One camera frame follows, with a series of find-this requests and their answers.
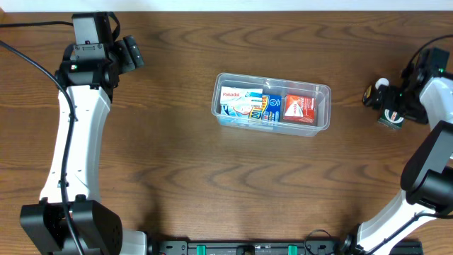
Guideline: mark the clear plastic container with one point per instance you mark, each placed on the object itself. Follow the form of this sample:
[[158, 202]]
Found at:
[[280, 87]]

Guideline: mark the blue toothpaste box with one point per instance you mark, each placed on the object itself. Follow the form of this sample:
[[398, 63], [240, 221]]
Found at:
[[267, 108]]

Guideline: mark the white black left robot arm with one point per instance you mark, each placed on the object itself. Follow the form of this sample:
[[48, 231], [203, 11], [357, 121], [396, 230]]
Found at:
[[69, 217]]

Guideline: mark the red white medicine box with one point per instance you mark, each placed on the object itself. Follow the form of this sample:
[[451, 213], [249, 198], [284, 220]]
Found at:
[[300, 109]]

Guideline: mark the dark bottle white cap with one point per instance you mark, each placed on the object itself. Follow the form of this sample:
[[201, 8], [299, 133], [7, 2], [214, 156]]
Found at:
[[375, 94]]

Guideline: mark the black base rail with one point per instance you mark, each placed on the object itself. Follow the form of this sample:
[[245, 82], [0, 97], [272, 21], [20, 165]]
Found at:
[[237, 248]]

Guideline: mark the white Panadol box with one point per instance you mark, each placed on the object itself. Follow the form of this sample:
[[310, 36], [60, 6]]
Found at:
[[232, 96]]

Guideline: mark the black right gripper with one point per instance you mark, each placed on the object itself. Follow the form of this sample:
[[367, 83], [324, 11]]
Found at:
[[391, 105]]

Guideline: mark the dark green small box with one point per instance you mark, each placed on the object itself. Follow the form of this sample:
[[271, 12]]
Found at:
[[391, 119]]

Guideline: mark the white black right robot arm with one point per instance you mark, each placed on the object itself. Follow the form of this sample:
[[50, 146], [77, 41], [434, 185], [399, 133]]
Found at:
[[424, 97]]

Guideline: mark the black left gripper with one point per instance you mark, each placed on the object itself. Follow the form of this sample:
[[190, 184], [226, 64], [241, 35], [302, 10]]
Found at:
[[124, 54]]

